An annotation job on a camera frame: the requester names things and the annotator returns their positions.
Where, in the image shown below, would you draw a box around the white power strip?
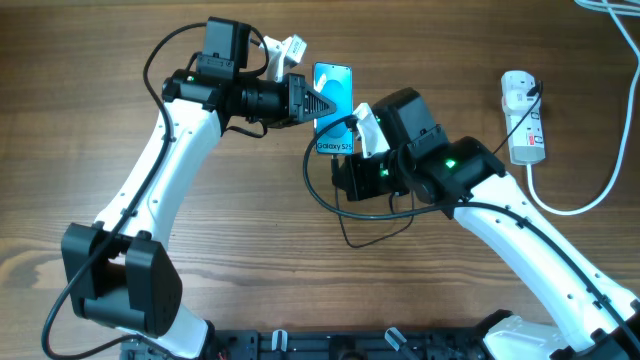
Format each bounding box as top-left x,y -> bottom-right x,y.
501,70 -> 546,165

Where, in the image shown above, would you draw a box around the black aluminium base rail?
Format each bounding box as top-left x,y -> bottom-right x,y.
119,327 -> 501,360

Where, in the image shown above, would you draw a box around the white USB charger adapter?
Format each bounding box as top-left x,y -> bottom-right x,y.
502,85 -> 539,114

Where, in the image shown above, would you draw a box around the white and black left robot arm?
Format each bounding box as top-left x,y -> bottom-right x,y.
60,17 -> 336,359

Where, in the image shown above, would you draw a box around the black USB charging cable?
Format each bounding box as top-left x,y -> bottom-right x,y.
329,79 -> 547,250

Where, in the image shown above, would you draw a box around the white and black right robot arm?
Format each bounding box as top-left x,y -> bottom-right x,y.
333,88 -> 639,359

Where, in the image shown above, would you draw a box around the white cables at corner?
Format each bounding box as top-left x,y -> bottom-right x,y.
573,0 -> 640,18

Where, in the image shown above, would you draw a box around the blue Galaxy smartphone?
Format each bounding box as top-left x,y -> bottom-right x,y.
311,61 -> 356,156

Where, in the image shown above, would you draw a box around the white power strip cord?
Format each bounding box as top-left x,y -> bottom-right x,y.
525,0 -> 640,217

